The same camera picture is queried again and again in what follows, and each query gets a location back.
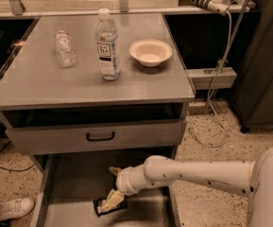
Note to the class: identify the white paper bowl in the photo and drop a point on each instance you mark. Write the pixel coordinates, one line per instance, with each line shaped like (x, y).
(150, 53)

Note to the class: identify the black rxbar chocolate wrapper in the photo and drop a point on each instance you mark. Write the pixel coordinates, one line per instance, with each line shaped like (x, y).
(120, 205)

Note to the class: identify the grey top drawer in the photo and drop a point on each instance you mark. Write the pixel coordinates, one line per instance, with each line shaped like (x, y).
(72, 138)

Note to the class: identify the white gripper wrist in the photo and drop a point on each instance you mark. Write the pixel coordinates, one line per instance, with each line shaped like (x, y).
(126, 181)

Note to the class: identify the black drawer handle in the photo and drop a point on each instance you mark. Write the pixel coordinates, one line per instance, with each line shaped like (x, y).
(99, 137)

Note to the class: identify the white sneaker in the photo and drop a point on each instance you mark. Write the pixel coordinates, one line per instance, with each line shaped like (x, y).
(16, 208)

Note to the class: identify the upright tea bottle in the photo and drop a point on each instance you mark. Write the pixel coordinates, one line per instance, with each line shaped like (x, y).
(106, 36)

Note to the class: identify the white power strip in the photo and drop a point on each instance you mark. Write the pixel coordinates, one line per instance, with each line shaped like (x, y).
(217, 6)

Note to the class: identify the grey drawer cabinet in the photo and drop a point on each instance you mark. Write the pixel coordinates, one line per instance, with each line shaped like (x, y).
(36, 91)

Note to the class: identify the open grey middle drawer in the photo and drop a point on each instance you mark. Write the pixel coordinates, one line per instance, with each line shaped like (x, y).
(73, 181)

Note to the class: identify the grey metal rail beam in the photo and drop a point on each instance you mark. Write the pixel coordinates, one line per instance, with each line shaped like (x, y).
(207, 78)

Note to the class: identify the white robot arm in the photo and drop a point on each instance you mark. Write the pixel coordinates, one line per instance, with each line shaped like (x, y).
(251, 179)

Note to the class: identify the metal frame shelf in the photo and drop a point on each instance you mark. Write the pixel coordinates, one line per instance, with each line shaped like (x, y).
(79, 0)

